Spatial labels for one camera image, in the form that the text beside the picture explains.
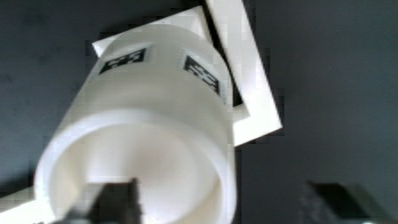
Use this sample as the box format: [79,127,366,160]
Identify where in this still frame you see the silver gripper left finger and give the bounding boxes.
[64,179,143,224]

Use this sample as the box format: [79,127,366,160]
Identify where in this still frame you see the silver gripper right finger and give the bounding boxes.
[301,181,391,224]

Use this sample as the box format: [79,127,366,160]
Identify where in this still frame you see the white lamp shade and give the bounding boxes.
[36,25,237,224]

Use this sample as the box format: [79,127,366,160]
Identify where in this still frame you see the white lamp base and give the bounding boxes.
[93,6,214,56]

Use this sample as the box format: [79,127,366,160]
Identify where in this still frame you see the white L-shaped fence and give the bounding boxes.
[0,0,283,224]

